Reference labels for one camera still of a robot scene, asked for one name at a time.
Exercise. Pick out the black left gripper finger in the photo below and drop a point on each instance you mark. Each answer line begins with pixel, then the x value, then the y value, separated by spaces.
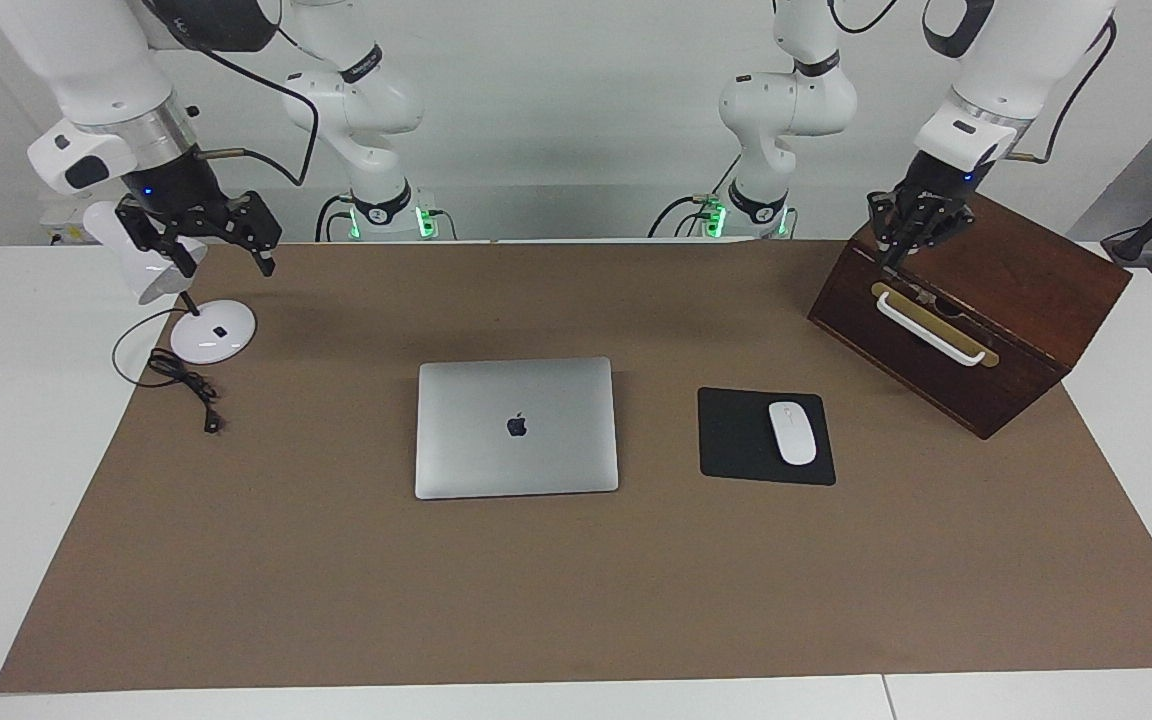
pixel 891 222
pixel 941 222

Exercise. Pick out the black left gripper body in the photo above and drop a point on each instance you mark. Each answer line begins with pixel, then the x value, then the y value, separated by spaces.
pixel 939 178

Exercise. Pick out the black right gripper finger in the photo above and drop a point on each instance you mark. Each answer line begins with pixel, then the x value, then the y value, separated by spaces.
pixel 254 222
pixel 151 232

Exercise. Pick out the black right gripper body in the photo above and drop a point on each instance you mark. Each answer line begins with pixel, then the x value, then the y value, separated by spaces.
pixel 176 190

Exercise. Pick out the silver grey laptop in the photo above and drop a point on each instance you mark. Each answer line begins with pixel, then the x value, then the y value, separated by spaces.
pixel 536 460

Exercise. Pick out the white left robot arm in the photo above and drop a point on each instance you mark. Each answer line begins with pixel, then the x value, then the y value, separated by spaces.
pixel 786 105

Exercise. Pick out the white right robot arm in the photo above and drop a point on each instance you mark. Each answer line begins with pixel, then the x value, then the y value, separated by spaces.
pixel 86 70

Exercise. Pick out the dark brown wooden box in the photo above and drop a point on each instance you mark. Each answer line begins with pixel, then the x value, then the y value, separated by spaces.
pixel 1016 270

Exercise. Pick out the white desk lamp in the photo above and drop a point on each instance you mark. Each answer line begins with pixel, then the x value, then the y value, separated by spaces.
pixel 216 340

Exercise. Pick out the white computer mouse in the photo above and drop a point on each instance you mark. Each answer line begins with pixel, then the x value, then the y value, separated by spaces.
pixel 793 435

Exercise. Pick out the black mouse pad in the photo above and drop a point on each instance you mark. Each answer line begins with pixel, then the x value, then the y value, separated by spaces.
pixel 736 440

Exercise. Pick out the brown paper table mat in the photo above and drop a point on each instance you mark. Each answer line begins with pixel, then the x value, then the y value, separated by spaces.
pixel 576 600

